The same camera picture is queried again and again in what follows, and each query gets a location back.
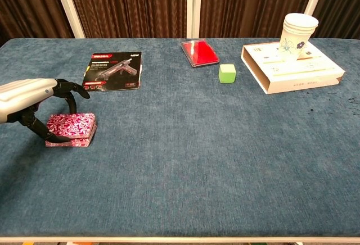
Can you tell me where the brown curtain panel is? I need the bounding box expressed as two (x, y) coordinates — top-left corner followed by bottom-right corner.
(65, 0), (188, 39)
(312, 0), (360, 40)
(0, 0), (74, 46)
(199, 0), (321, 39)

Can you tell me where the green cube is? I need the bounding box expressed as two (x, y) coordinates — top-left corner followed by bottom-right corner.
(218, 63), (237, 84)

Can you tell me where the blue table cloth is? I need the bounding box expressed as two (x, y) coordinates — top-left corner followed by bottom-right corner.
(0, 37), (360, 239)

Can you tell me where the flower print paper cup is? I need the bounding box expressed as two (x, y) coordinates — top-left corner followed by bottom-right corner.
(278, 27), (314, 60)

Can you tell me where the black glue gun booklet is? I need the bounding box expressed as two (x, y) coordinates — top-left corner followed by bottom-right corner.
(81, 51), (143, 92)

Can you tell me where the red clear plastic case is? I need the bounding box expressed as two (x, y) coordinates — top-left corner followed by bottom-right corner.
(181, 39), (221, 69)

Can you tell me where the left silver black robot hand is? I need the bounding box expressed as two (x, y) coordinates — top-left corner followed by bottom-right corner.
(0, 78), (91, 143)

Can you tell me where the white flat cardboard box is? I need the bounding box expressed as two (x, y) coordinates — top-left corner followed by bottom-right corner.
(241, 42), (346, 95)

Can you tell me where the white nested paper cup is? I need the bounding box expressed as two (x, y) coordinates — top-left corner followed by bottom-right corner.
(282, 21), (316, 35)
(284, 13), (319, 30)

